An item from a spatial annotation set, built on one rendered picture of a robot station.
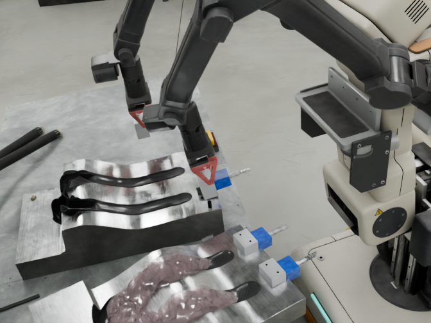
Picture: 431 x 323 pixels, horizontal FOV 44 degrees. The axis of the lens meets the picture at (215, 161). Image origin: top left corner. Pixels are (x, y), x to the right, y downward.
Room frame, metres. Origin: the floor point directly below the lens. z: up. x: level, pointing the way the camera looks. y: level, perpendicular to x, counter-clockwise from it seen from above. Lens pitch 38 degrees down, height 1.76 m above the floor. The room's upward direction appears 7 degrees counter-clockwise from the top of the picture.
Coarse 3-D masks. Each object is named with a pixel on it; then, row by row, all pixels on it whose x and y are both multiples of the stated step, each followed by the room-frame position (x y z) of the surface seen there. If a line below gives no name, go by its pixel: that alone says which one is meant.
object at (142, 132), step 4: (140, 116) 1.30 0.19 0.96; (136, 120) 1.28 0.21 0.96; (136, 124) 1.26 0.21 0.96; (136, 128) 1.26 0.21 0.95; (140, 128) 1.26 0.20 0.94; (144, 128) 1.26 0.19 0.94; (136, 132) 1.26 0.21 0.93; (140, 132) 1.26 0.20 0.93; (144, 132) 1.26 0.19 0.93; (148, 132) 1.26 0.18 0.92; (140, 136) 1.26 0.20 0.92; (144, 136) 1.26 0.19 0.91; (148, 136) 1.26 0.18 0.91
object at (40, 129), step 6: (30, 132) 1.49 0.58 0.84; (36, 132) 1.50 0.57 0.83; (42, 132) 1.52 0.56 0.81; (18, 138) 1.45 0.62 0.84; (24, 138) 1.45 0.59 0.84; (30, 138) 1.46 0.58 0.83; (12, 144) 1.40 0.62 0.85; (18, 144) 1.41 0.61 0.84; (24, 144) 1.43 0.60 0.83; (6, 150) 1.37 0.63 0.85; (12, 150) 1.39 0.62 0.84; (0, 156) 1.34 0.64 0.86
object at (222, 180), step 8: (248, 168) 1.03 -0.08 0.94; (208, 176) 1.01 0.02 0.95; (216, 176) 1.02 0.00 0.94; (224, 176) 1.01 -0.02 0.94; (232, 176) 1.02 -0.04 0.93; (200, 184) 0.99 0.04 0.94; (216, 184) 1.00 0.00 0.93; (224, 184) 1.00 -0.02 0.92; (208, 192) 0.99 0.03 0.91; (216, 192) 0.99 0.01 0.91
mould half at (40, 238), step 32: (96, 160) 1.17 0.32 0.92; (160, 160) 1.18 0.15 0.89; (32, 192) 1.14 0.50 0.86; (96, 192) 1.03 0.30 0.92; (128, 192) 1.06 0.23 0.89; (160, 192) 1.04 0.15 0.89; (192, 192) 1.02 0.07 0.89; (32, 224) 1.01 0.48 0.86; (64, 224) 0.92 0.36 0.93; (96, 224) 0.91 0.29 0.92; (128, 224) 0.93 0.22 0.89; (160, 224) 0.93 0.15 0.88; (192, 224) 0.94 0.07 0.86; (32, 256) 0.90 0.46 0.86; (64, 256) 0.90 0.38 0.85; (96, 256) 0.91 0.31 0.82
